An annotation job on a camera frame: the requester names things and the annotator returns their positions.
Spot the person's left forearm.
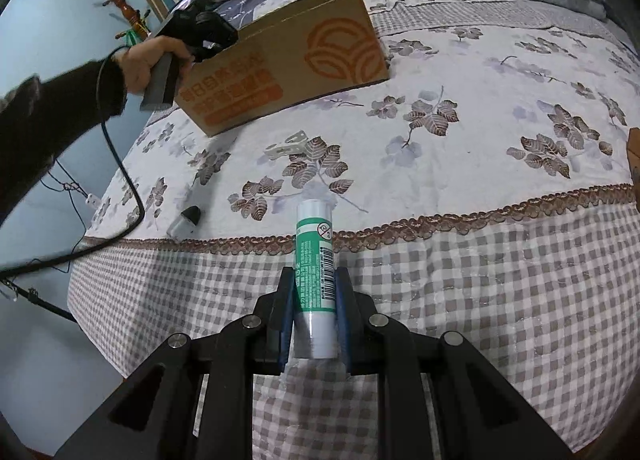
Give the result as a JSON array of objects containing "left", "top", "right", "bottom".
[{"left": 0, "top": 60, "right": 128, "bottom": 226}]

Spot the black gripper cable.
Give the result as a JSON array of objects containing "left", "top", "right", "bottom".
[{"left": 0, "top": 47, "right": 147, "bottom": 281}]

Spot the white charger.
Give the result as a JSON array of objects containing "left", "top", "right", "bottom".
[{"left": 264, "top": 129, "right": 308, "bottom": 161}]

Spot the black wall cable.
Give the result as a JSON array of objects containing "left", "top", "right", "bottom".
[{"left": 40, "top": 160, "right": 96, "bottom": 221}]

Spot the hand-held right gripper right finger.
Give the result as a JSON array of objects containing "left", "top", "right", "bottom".
[{"left": 334, "top": 267, "right": 576, "bottom": 460}]

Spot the grey star-print duvet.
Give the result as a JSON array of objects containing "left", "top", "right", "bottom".
[{"left": 210, "top": 0, "right": 321, "bottom": 31}]

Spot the floral checked bedspread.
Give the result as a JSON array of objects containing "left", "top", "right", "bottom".
[{"left": 65, "top": 0, "right": 640, "bottom": 460}]

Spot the brown cardboard box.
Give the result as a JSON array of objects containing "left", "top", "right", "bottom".
[{"left": 172, "top": 0, "right": 391, "bottom": 137}]

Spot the green white glue stick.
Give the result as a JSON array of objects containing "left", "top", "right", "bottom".
[{"left": 291, "top": 199, "right": 337, "bottom": 361}]

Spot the person's left hand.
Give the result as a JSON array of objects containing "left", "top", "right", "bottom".
[{"left": 111, "top": 34, "right": 193, "bottom": 93}]

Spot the small clear black-capped item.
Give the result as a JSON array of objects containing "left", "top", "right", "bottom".
[{"left": 167, "top": 206, "right": 202, "bottom": 241}]

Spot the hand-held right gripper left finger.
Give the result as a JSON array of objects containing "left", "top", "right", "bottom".
[{"left": 50, "top": 266, "right": 296, "bottom": 460}]

